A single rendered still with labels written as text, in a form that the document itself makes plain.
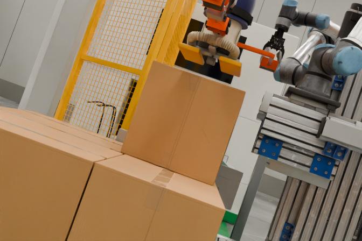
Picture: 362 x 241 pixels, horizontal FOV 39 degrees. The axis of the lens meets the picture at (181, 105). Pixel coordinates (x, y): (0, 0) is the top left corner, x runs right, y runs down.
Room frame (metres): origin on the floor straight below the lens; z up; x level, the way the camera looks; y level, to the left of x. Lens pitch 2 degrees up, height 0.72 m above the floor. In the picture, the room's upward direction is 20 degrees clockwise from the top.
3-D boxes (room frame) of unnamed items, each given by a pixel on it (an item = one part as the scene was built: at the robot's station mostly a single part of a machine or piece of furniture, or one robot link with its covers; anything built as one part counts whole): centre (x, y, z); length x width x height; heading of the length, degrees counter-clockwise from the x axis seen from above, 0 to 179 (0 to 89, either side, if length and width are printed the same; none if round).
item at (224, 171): (2.72, -0.08, 0.58); 0.70 x 0.03 x 0.06; 87
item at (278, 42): (2.59, -0.35, 1.32); 0.09 x 0.08 x 0.12; 173
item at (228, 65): (2.34, -0.16, 1.08); 0.34 x 0.10 x 0.05; 173
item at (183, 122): (2.35, -0.06, 0.74); 0.60 x 0.40 x 0.40; 173
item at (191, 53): (2.36, 0.03, 1.08); 0.34 x 0.10 x 0.05; 173
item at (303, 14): (2.67, -0.43, 1.48); 0.11 x 0.11 x 0.08; 53
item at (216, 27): (2.10, -0.03, 1.18); 0.10 x 0.08 x 0.06; 83
